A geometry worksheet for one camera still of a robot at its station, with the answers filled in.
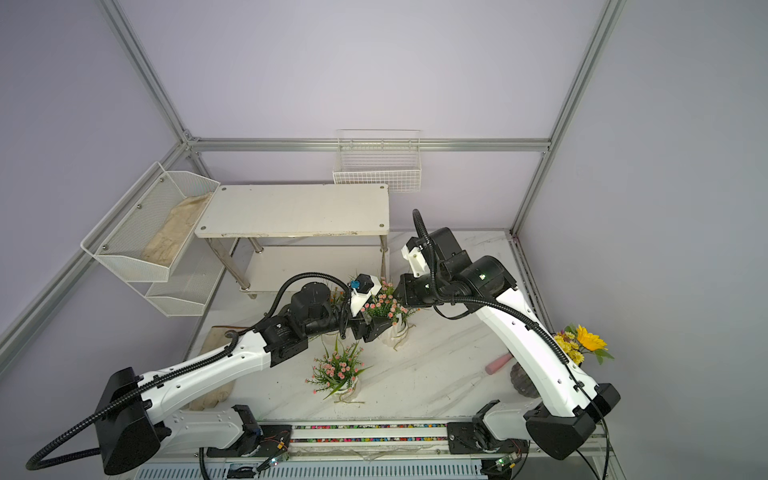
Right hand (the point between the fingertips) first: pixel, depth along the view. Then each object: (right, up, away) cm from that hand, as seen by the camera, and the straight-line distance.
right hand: (400, 301), depth 67 cm
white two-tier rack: (-28, +17, +6) cm, 33 cm away
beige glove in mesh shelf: (-60, +13, +8) cm, 62 cm away
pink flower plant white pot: (-3, 0, -5) cm, 6 cm away
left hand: (-3, -2, +3) cm, 5 cm away
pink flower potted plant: (-15, -17, +3) cm, 23 cm away
